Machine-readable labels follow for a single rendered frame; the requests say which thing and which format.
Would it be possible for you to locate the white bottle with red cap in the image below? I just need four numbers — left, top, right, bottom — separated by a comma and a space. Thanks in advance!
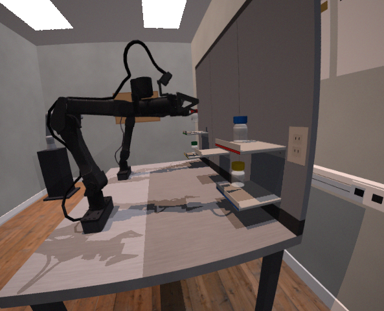
191, 109, 198, 123

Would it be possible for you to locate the clear bottle with green cap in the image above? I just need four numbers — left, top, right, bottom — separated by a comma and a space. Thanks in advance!
191, 141, 198, 154

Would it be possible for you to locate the white bottle with yellow cap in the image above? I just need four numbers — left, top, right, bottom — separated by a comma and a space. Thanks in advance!
231, 161, 245, 188

